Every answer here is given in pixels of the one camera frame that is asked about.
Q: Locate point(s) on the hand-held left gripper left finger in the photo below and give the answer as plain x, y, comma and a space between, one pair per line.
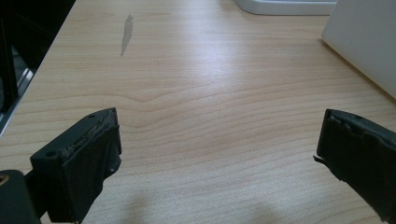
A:
81, 161

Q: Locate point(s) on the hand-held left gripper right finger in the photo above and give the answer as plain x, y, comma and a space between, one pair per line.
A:
361, 152

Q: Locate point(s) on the white box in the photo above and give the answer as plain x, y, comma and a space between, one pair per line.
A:
367, 37

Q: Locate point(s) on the metal rail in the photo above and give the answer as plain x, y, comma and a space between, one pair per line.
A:
15, 96

